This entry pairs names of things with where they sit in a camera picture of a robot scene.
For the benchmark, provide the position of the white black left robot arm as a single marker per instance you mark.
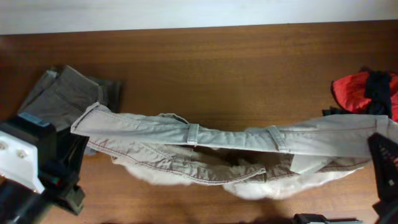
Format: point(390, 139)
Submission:
point(20, 204)

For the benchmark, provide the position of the folded grey shorts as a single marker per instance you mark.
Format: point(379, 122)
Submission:
point(61, 97)

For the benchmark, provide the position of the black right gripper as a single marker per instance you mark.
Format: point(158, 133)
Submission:
point(385, 165)

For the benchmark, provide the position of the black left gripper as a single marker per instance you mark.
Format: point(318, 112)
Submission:
point(70, 175)

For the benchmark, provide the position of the beige cargo shorts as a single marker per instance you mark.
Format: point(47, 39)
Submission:
point(275, 162)

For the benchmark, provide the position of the black garment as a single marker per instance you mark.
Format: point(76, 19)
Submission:
point(376, 93)

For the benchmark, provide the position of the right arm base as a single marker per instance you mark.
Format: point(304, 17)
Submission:
point(306, 218)

